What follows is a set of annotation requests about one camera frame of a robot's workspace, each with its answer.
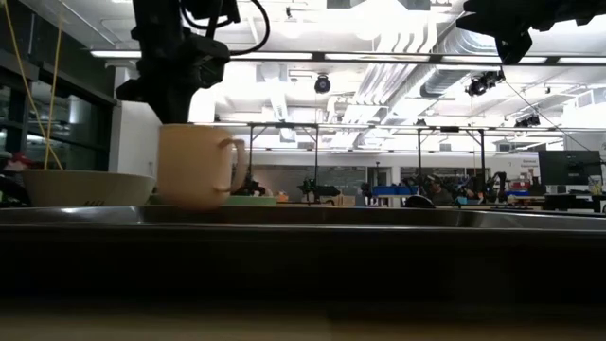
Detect person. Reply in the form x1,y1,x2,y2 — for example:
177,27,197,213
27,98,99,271
0,150,37,208

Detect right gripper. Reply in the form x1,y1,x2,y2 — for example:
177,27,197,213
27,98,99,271
456,0,577,37

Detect black computer monitor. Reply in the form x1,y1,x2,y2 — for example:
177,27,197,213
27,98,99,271
538,150,604,187

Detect blue storage bins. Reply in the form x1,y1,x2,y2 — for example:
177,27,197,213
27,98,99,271
372,185,418,197

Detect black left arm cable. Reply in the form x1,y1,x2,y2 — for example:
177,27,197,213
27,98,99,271
179,0,272,57

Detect peach orange mug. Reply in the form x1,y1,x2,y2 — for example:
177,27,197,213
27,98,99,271
155,122,248,211

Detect black ceiling spotlight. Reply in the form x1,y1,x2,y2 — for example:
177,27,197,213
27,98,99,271
313,73,332,95
464,68,507,98
514,113,542,128

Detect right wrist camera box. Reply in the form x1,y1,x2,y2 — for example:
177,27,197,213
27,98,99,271
494,28,534,65

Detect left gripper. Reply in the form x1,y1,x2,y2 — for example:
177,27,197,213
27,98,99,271
116,0,241,125

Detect silver ventilation duct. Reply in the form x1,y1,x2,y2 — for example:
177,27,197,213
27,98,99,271
419,18,522,99

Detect brown plastic tray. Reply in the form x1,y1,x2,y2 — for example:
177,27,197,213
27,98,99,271
0,205,606,304

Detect long ceiling light bar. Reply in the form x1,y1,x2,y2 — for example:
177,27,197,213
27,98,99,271
90,48,588,65

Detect yellow extension cable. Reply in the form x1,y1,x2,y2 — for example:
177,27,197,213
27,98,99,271
2,0,64,171
44,16,63,171

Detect black background station frame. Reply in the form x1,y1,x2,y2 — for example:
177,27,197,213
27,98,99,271
247,121,321,193
415,125,488,193

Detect white round bowl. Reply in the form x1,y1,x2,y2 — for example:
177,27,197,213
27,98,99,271
21,169,157,208

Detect green round plate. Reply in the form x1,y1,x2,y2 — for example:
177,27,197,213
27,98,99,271
147,193,279,207

